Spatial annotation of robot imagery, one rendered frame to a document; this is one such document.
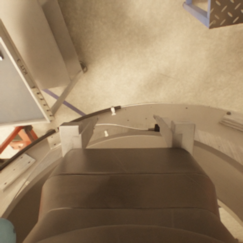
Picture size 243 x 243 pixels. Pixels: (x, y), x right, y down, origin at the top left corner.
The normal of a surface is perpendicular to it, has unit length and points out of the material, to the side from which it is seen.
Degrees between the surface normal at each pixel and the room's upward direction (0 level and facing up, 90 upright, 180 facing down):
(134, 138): 1
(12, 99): 0
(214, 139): 90
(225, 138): 90
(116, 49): 0
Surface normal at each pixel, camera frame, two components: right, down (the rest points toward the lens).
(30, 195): 0.87, 0.13
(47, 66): -0.12, 0.63
